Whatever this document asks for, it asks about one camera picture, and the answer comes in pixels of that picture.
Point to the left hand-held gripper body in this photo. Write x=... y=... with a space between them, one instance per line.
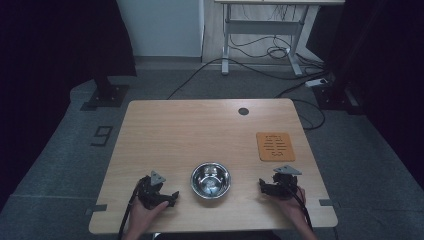
x=150 y=193

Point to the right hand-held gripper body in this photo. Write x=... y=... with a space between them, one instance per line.
x=286 y=185

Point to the person's left hand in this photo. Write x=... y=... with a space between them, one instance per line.
x=143 y=218

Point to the orange slotted mat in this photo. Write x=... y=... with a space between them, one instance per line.
x=275 y=147

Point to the steel bowl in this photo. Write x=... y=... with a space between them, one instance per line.
x=210 y=181

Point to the grey tape strip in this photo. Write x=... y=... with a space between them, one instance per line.
x=326 y=202
x=96 y=209

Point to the black tape floor marking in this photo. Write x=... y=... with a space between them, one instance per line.
x=101 y=136

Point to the black round table grommet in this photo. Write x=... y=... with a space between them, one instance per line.
x=243 y=111

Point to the black stand base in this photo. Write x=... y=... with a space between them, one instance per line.
x=106 y=95
x=336 y=98

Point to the black curtain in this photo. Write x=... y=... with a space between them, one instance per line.
x=50 y=66
x=383 y=66

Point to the white desk frame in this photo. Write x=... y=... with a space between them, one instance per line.
x=263 y=28

